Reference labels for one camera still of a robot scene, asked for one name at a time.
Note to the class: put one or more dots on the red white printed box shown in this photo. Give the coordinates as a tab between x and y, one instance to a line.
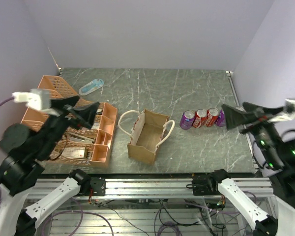
75	152

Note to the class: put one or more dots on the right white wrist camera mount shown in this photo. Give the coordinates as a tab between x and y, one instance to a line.
288	112

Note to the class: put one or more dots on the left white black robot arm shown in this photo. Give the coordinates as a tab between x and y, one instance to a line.
25	148

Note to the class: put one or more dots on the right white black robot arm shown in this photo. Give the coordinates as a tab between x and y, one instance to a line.
283	185

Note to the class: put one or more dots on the blue white oval package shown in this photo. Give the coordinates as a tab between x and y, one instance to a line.
90	87

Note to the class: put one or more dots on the printed canvas burlap bag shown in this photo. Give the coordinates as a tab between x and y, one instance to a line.
148	133

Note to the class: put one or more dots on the aluminium mounting rail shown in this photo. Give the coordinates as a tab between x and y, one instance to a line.
172	188

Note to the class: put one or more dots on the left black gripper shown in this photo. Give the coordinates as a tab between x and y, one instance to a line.
85	114

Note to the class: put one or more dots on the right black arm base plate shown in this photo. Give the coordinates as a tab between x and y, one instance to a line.
203	185

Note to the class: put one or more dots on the orange plastic desk organizer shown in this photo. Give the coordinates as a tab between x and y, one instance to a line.
97	141

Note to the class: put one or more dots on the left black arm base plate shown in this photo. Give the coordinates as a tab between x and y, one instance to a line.
98	186

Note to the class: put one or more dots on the red cola can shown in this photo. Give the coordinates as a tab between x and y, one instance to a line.
200	117
211	117

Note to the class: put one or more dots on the purple soda can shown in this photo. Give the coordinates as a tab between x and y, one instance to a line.
221	121
187	119

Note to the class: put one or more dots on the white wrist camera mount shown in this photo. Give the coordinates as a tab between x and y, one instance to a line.
36	99
288	112

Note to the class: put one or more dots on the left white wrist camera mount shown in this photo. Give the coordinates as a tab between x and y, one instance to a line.
36	99

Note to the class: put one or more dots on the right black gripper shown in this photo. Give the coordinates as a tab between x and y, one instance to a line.
234	116

